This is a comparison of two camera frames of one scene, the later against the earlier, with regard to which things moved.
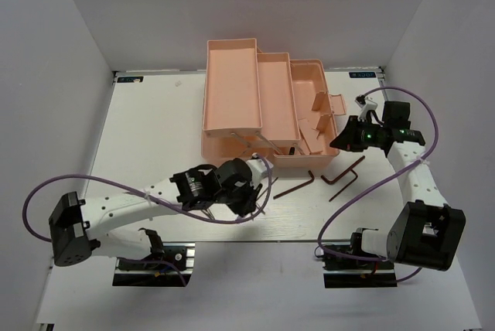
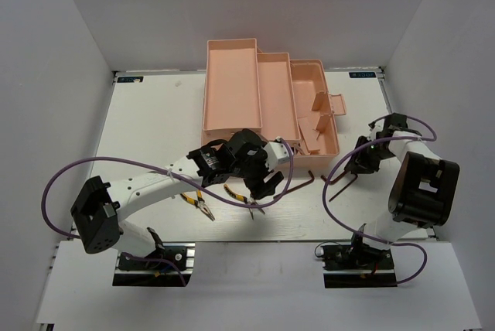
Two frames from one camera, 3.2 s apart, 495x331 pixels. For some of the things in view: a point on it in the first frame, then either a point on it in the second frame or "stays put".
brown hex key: (293, 189) stays put
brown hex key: (331, 182) stays put
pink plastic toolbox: (266, 104) stays put
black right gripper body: (366, 134) -> (369, 156)
